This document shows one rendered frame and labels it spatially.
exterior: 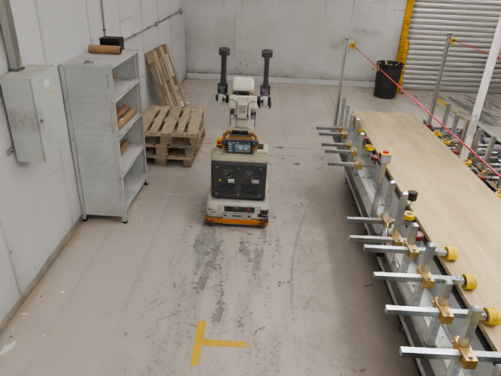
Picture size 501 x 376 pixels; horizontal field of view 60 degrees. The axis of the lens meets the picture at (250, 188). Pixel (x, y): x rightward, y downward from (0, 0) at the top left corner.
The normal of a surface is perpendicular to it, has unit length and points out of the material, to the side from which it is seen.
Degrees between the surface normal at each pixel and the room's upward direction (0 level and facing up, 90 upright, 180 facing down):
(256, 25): 90
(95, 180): 90
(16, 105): 90
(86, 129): 90
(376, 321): 0
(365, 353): 0
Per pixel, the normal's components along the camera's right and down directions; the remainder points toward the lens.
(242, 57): -0.04, 0.45
